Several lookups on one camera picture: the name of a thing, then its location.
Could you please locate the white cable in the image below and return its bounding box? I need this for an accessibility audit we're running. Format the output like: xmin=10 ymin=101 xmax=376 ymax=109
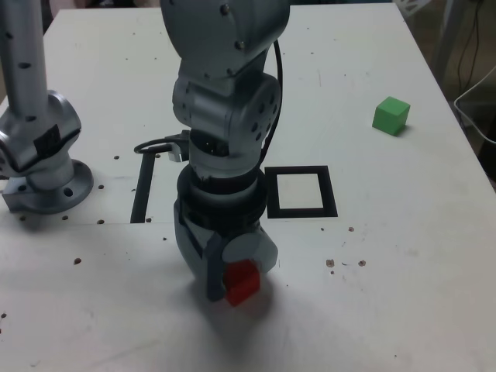
xmin=452 ymin=64 xmax=496 ymax=146

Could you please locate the black tape strip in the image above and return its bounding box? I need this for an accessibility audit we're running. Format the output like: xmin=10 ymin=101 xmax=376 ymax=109
xmin=130 ymin=153 xmax=157 ymax=225

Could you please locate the black tape square outline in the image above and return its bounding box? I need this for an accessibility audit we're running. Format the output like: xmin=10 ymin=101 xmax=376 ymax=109
xmin=263 ymin=165 xmax=339 ymax=220

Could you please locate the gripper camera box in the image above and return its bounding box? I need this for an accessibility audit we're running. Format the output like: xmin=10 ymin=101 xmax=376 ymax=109
xmin=165 ymin=132 xmax=191 ymax=163

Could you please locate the red cube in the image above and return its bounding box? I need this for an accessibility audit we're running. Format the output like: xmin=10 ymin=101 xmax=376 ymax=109
xmin=223 ymin=260 xmax=260 ymax=308

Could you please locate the green cube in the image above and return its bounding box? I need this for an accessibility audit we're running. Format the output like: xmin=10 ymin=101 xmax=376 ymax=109
xmin=371 ymin=95 xmax=411 ymax=137

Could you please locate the pale metal post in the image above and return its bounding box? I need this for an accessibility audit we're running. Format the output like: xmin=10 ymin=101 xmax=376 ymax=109
xmin=432 ymin=0 xmax=472 ymax=90

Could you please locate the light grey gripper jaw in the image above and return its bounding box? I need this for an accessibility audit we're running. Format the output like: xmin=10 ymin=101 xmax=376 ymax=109
xmin=220 ymin=227 xmax=279 ymax=275

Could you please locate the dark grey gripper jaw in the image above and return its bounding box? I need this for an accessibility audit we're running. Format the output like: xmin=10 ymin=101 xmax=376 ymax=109
xmin=173 ymin=201 xmax=228 ymax=303

